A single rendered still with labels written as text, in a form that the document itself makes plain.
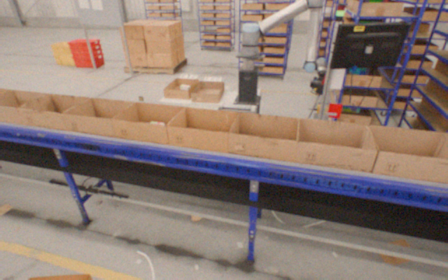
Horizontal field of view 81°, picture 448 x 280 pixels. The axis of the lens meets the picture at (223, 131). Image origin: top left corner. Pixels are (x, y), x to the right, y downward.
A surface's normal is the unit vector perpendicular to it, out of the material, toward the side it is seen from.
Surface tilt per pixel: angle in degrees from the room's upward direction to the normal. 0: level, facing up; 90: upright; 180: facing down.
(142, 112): 90
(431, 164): 90
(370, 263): 0
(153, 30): 91
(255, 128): 90
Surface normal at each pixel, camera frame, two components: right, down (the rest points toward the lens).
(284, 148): -0.25, 0.49
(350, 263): -0.02, -0.87
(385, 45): 0.08, 0.55
